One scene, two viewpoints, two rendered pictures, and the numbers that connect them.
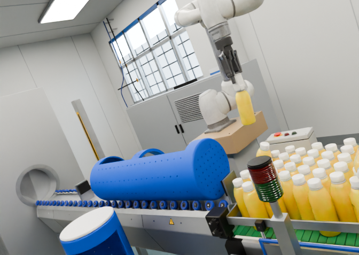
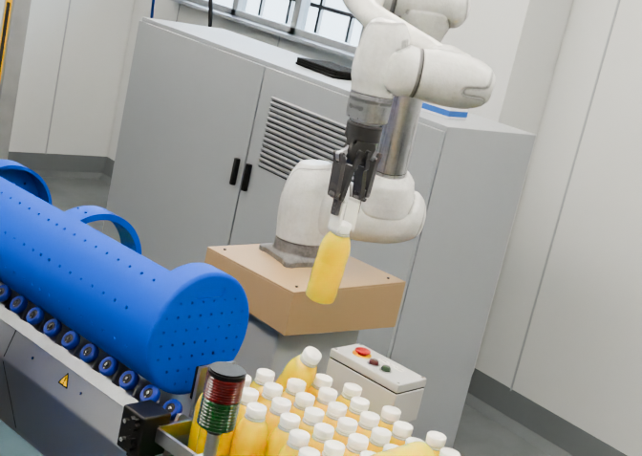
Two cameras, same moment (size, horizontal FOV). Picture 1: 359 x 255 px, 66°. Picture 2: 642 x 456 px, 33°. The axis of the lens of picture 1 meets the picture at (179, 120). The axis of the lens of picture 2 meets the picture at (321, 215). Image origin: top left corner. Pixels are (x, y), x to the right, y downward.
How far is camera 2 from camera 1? 1.05 m
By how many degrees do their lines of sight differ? 6
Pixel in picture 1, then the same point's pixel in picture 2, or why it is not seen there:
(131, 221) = not seen: outside the picture
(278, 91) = (558, 244)
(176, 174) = (127, 302)
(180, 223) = (79, 393)
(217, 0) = (394, 56)
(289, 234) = not seen: outside the picture
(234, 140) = (295, 308)
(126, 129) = (111, 53)
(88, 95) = not seen: outside the picture
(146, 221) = (16, 348)
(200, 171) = (170, 326)
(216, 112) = (308, 222)
